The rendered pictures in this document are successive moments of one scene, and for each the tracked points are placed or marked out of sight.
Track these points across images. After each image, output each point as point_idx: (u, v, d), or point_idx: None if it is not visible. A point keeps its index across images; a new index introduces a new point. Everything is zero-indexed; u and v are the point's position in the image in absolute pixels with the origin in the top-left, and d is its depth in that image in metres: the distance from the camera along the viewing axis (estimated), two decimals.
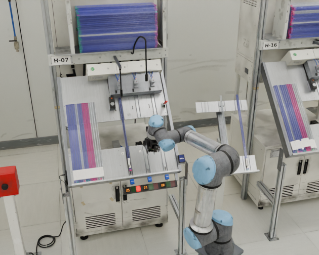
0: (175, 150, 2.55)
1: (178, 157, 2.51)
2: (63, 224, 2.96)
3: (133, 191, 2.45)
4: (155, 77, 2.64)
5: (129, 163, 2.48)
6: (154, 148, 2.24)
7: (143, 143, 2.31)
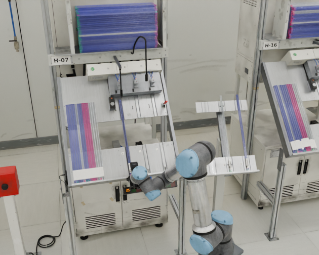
0: (175, 150, 2.55)
1: None
2: (63, 224, 2.96)
3: (133, 191, 2.45)
4: (155, 77, 2.64)
5: (130, 167, 2.46)
6: (137, 188, 2.28)
7: (126, 179, 2.34)
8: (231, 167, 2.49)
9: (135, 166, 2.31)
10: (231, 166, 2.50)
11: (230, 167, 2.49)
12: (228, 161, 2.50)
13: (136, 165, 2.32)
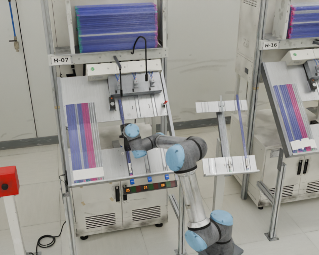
0: None
1: None
2: (63, 224, 2.96)
3: (133, 191, 2.45)
4: (155, 77, 2.64)
5: (130, 167, 2.46)
6: None
7: None
8: (231, 167, 2.49)
9: (127, 145, 2.39)
10: (231, 166, 2.50)
11: (230, 167, 2.49)
12: (228, 161, 2.50)
13: (126, 145, 2.39)
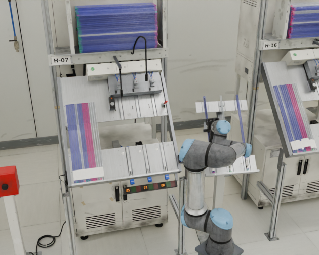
0: (175, 150, 2.55)
1: (178, 157, 2.51)
2: (63, 224, 2.96)
3: (133, 191, 2.45)
4: (155, 77, 2.64)
5: None
6: (212, 118, 2.41)
7: None
8: (231, 167, 2.49)
9: None
10: (231, 166, 2.50)
11: (230, 167, 2.49)
12: None
13: (212, 140, 2.41)
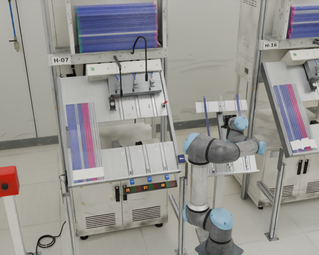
0: (175, 150, 2.55)
1: (178, 157, 2.51)
2: (63, 224, 2.96)
3: (133, 191, 2.45)
4: (155, 77, 2.64)
5: (212, 165, 2.49)
6: (229, 115, 2.42)
7: None
8: (231, 167, 2.49)
9: None
10: (231, 166, 2.50)
11: (230, 167, 2.49)
12: None
13: None
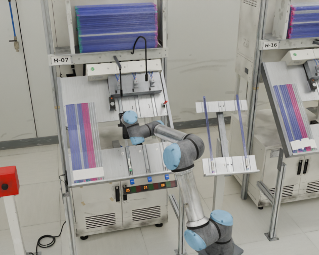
0: None
1: None
2: (63, 224, 2.96)
3: (133, 191, 2.45)
4: (155, 77, 2.64)
5: (212, 165, 2.49)
6: None
7: None
8: (130, 166, 2.47)
9: (125, 133, 2.40)
10: (130, 165, 2.47)
11: (130, 166, 2.47)
12: (127, 160, 2.48)
13: (124, 134, 2.40)
